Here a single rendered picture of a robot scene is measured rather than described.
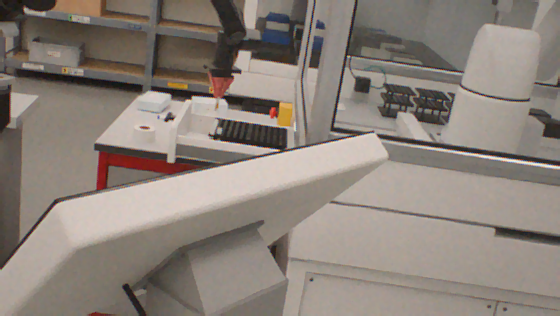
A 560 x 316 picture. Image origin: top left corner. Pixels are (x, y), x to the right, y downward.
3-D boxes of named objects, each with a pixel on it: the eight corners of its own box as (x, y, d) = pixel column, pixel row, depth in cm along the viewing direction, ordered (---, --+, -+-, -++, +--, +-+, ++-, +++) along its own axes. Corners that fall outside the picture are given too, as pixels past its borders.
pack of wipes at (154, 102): (160, 114, 238) (161, 102, 236) (135, 109, 238) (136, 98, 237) (170, 104, 252) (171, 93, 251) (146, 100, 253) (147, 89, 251)
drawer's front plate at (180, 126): (166, 163, 175) (170, 125, 172) (183, 132, 203) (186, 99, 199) (173, 164, 175) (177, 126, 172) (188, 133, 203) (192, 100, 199)
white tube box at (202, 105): (193, 115, 243) (194, 102, 241) (190, 108, 251) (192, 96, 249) (226, 118, 246) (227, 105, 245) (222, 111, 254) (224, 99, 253)
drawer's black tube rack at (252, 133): (205, 155, 180) (208, 134, 178) (212, 137, 197) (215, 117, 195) (283, 167, 181) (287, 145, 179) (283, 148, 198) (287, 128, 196)
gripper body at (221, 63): (241, 76, 192) (245, 52, 189) (210, 74, 186) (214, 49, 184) (232, 70, 197) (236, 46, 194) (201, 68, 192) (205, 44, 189)
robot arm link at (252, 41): (229, 6, 182) (233, 32, 178) (266, 11, 187) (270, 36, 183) (216, 31, 192) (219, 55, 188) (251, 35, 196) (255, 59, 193)
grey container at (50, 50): (27, 61, 537) (28, 41, 532) (37, 55, 566) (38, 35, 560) (77, 68, 542) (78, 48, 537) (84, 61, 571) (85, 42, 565)
